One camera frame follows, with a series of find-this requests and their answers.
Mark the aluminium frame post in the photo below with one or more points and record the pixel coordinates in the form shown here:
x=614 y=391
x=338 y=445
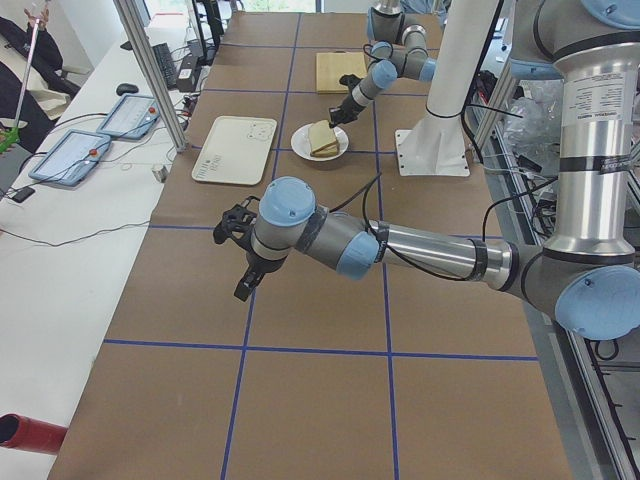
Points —
x=133 y=26

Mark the cream plastic tray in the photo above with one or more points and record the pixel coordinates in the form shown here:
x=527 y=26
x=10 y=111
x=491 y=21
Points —
x=235 y=151

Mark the blue teach pendant lower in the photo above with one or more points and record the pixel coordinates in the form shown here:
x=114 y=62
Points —
x=72 y=158

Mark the black keyboard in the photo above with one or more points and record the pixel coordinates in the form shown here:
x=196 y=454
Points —
x=166 y=64

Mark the blue teach pendant upper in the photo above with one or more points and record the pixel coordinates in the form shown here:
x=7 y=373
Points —
x=130 y=118

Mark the bamboo cutting board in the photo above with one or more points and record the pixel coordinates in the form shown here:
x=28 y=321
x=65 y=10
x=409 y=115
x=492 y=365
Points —
x=331 y=66

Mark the seated person in background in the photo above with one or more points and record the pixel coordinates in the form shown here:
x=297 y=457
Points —
x=34 y=94

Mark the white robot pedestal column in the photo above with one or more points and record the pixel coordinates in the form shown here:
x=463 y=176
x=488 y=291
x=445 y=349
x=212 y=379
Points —
x=435 y=146

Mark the white round plate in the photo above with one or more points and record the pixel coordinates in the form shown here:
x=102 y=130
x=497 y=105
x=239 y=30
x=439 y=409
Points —
x=301 y=145

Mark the red cylinder bottle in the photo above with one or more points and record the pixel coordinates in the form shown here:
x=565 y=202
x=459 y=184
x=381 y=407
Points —
x=31 y=435

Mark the black computer mouse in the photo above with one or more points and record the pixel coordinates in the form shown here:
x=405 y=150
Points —
x=126 y=88

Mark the blue teach pendant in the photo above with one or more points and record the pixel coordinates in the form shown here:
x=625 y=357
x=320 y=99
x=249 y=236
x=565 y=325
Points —
x=72 y=158
x=130 y=118

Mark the small metal tape roll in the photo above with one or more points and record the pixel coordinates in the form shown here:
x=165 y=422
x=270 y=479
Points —
x=160 y=172

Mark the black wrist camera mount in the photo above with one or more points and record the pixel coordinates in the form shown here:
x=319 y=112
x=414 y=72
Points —
x=236 y=224

